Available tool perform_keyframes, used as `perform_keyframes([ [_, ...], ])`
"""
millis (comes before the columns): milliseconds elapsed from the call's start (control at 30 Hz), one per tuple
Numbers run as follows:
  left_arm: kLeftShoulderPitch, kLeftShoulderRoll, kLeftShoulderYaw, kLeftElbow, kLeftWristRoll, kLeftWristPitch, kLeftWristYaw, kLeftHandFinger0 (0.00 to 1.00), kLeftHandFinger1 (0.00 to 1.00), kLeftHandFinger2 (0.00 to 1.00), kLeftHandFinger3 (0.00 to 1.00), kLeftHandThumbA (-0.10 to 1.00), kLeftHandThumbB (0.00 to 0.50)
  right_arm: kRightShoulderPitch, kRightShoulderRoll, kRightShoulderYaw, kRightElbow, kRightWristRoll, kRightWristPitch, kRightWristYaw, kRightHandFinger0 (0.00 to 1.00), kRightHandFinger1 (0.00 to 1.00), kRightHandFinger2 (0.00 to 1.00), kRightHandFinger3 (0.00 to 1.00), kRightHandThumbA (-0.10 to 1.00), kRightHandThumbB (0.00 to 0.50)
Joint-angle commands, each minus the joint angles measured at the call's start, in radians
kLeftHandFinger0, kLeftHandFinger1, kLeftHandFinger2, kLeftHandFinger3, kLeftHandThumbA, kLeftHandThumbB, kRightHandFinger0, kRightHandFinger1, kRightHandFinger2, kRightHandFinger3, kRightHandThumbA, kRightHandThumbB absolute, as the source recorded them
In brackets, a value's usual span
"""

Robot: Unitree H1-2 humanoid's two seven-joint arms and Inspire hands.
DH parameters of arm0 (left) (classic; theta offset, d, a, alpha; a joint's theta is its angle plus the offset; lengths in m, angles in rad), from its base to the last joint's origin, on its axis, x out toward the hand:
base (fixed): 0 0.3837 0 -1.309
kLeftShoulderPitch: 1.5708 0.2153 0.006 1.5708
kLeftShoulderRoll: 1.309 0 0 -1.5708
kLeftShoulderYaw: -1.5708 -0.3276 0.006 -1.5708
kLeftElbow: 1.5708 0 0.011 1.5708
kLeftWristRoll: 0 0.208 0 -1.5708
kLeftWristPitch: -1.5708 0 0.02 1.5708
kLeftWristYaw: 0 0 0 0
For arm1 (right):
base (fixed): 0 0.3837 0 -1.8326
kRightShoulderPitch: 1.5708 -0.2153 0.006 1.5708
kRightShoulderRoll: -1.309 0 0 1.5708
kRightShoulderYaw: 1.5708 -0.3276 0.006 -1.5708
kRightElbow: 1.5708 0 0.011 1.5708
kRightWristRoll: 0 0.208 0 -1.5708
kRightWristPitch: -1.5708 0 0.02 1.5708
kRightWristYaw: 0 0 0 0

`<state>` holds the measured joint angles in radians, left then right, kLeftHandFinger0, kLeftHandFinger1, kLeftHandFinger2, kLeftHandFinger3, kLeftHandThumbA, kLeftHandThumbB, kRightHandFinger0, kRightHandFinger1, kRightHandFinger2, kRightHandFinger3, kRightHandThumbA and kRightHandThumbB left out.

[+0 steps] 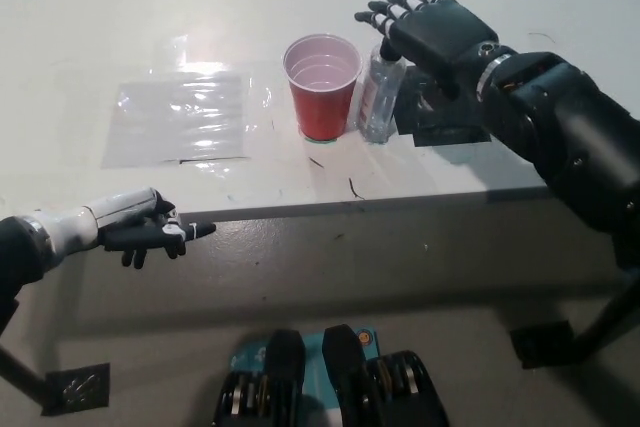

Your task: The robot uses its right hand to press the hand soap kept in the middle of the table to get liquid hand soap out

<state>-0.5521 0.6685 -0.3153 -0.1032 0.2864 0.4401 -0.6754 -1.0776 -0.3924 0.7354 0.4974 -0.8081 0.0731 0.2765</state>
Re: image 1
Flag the white and black left hand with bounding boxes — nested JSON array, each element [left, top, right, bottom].
[[34, 186, 217, 269]]

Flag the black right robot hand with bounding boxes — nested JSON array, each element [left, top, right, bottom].
[[353, 0, 516, 101]]

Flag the clear soap bottle black pump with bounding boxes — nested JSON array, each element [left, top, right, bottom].
[[358, 37, 405, 144]]

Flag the black tape patch on table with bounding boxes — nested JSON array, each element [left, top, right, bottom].
[[393, 66, 492, 149]]

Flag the red plastic cup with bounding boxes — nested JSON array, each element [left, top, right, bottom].
[[282, 33, 363, 142]]

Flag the clear plastic sheet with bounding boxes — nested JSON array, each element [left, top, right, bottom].
[[101, 75, 251, 169]]

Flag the dark table leg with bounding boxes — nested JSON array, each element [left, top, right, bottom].
[[574, 264, 640, 361], [0, 344, 49, 406]]

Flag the black floor tape patch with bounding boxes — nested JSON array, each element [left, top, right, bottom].
[[508, 320, 584, 369], [40, 362, 111, 417]]

